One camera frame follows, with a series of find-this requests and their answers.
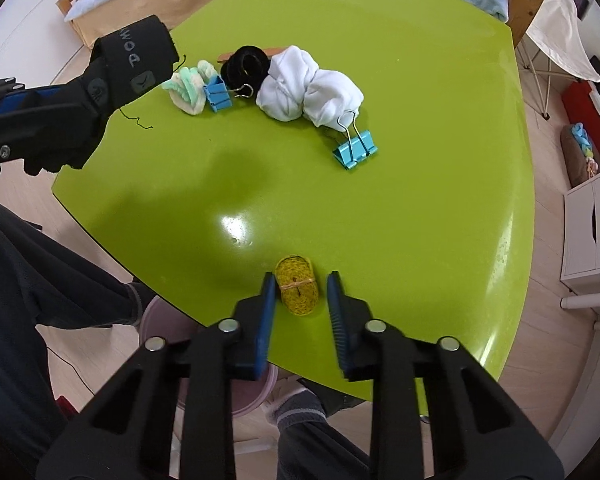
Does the black strap glove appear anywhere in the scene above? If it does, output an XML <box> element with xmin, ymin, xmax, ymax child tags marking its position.
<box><xmin>0</xmin><ymin>15</ymin><xmax>178</xmax><ymax>176</ymax></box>

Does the green table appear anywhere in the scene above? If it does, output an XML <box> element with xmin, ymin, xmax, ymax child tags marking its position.
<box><xmin>53</xmin><ymin>0</ymin><xmax>534</xmax><ymax>376</ymax></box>

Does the black tape roll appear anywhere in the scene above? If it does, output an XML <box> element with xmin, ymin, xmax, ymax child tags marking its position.
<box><xmin>219</xmin><ymin>56</ymin><xmax>271</xmax><ymax>99</ymax></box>

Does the white drawer cabinet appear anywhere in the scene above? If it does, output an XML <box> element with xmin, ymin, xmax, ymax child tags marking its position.
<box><xmin>560</xmin><ymin>174</ymin><xmax>600</xmax><ymax>310</ymax></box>

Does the wooden clothespin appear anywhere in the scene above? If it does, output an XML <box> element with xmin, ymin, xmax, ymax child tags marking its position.
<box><xmin>217</xmin><ymin>46</ymin><xmax>286</xmax><ymax>64</ymax></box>

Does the brown basket with toys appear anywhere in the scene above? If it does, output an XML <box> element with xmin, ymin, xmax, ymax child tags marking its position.
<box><xmin>560</xmin><ymin>122</ymin><xmax>600</xmax><ymax>188</ymax></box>

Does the green white sock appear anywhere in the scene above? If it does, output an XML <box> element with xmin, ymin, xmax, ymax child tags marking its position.
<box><xmin>161</xmin><ymin>60</ymin><xmax>219</xmax><ymax>116</ymax></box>

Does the red storage box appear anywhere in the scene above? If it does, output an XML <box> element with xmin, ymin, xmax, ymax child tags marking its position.
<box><xmin>561</xmin><ymin>81</ymin><xmax>600</xmax><ymax>153</ymax></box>

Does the blue binder clip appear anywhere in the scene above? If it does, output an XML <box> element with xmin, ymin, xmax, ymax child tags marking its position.
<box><xmin>332</xmin><ymin>110</ymin><xmax>378</xmax><ymax>170</ymax></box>
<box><xmin>203</xmin><ymin>75</ymin><xmax>254</xmax><ymax>113</ymax></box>

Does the pink trash bin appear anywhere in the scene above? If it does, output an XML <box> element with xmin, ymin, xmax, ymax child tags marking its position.
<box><xmin>138</xmin><ymin>294</ymin><xmax>281</xmax><ymax>418</ymax></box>

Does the white folding chair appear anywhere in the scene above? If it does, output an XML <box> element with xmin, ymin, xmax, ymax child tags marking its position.
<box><xmin>516</xmin><ymin>0</ymin><xmax>600</xmax><ymax>122</ymax></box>

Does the white cloth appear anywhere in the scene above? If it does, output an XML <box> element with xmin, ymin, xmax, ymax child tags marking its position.
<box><xmin>255</xmin><ymin>46</ymin><xmax>364</xmax><ymax>132</ymax></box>

